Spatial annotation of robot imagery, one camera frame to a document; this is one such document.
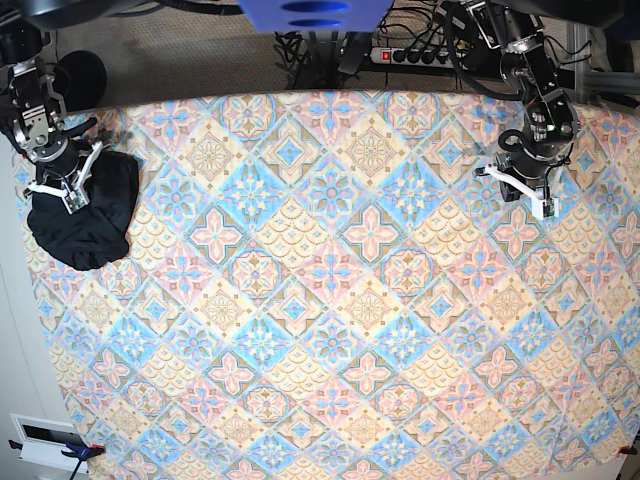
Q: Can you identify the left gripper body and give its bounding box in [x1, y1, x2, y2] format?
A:
[473, 142, 565, 220]

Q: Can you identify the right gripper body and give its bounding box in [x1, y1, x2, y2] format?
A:
[24, 117, 104, 214]

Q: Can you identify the black t-shirt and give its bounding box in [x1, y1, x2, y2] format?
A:
[27, 151, 139, 271]

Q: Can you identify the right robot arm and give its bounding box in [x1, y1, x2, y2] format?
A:
[1, 1, 107, 214]

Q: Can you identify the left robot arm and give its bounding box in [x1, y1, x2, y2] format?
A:
[444, 1, 580, 220]

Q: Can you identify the black round stool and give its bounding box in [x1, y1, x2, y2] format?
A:
[54, 50, 107, 112]

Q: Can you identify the white power strip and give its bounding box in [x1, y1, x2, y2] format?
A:
[369, 47, 453, 69]

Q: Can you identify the patterned tablecloth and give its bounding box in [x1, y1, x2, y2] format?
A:
[23, 92, 639, 479]

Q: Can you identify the orange clamp bottom right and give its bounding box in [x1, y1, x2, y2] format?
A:
[618, 445, 638, 456]

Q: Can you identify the white floor outlet box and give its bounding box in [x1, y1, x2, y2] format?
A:
[10, 413, 83, 472]

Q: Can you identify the blue clamp bottom left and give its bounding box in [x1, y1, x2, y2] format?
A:
[8, 440, 106, 479]

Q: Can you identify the aluminium frame post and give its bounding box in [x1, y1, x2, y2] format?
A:
[566, 24, 639, 112]

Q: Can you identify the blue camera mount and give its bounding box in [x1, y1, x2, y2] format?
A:
[237, 0, 392, 33]

